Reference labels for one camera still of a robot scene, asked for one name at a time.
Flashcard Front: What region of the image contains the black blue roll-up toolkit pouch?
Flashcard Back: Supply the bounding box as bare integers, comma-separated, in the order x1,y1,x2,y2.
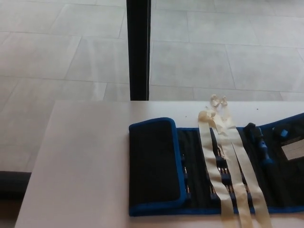
128,113,304,218

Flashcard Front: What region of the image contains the black vertical pole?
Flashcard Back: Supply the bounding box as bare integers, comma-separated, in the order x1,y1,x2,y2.
126,0,151,101

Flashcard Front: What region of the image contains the white label card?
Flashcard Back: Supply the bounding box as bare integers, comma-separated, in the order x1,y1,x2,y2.
281,142,304,161

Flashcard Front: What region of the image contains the dark grey low furniture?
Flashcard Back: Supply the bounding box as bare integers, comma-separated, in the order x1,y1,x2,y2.
0,170,32,200

